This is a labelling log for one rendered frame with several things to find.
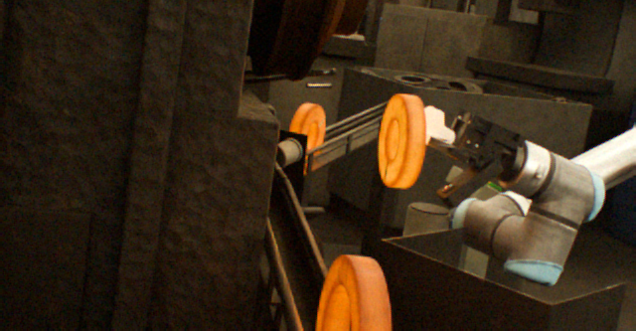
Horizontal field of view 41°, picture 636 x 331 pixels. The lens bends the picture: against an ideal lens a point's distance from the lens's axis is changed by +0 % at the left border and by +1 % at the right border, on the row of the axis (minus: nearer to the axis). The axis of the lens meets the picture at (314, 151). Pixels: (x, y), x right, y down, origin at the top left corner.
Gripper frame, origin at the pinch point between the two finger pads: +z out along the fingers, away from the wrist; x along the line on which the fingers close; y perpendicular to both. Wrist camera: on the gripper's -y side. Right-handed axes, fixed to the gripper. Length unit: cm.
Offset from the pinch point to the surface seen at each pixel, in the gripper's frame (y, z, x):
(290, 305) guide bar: -20, 20, 47
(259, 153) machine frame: -8.5, 26.2, 28.0
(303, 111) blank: -9, 2, -66
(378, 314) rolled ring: -14, 15, 59
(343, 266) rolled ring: -13, 18, 51
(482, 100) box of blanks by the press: 13, -106, -222
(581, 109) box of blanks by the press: 29, -160, -237
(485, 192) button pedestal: -11, -55, -76
